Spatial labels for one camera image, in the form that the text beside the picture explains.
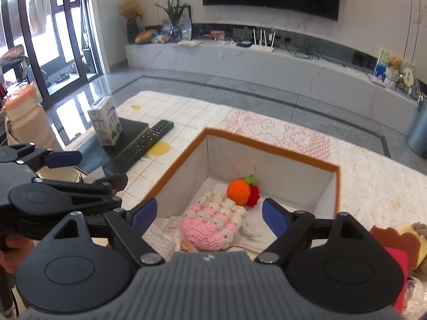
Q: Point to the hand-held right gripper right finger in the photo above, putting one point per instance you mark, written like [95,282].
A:
[275,218]

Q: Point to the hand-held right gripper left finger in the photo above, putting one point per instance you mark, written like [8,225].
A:
[145,215]

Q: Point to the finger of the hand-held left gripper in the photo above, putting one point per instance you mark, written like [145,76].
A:
[63,159]
[116,181]

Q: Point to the red crochet fruit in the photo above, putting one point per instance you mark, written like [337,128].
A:
[254,195]

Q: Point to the orange crochet fruit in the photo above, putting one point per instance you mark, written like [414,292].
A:
[238,191]

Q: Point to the pink white crochet toy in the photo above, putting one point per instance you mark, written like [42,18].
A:
[210,226]

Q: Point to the person's left hand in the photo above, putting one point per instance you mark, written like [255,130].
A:
[15,250]

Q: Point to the small silver box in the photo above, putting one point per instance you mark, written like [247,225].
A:
[96,175]

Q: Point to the white paper wrapping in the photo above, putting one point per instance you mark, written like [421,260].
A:
[163,236]

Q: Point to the black remote control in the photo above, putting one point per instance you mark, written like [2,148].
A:
[143,145]

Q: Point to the pink water bottle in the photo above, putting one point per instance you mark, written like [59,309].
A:
[30,123]

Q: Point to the black notebook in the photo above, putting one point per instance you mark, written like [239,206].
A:
[133,130]

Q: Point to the white milk carton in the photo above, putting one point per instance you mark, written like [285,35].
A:
[105,123]

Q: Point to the shoes by window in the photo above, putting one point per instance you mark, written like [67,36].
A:
[65,75]

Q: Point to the checked lemon print tablecloth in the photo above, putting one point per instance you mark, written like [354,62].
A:
[173,113]

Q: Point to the yellow felt piece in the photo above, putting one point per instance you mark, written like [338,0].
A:
[407,230]

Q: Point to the brown bread loaf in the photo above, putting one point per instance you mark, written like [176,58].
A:
[145,36]

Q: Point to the blue snack bags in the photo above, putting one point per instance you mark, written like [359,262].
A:
[163,36]

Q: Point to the hanging laundry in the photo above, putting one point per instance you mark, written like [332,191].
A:
[39,6]

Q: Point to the white marble tv console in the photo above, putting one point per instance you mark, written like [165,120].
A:
[267,63]

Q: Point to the papers on console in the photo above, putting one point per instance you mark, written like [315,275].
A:
[189,42]

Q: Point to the dried flowers in dark vase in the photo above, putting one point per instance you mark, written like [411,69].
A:
[130,16]

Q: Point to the blue round bin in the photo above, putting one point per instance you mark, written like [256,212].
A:
[418,133]

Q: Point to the white router with antennas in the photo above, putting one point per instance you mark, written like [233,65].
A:
[263,45]

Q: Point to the pink photo card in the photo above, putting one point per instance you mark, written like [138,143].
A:
[218,35]

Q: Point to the small black set-top box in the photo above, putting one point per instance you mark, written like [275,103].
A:
[243,43]

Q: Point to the green plant in glass vase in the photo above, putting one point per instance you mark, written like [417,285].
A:
[176,13]

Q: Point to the teddy bear photo display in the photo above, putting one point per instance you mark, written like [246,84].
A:
[395,70]

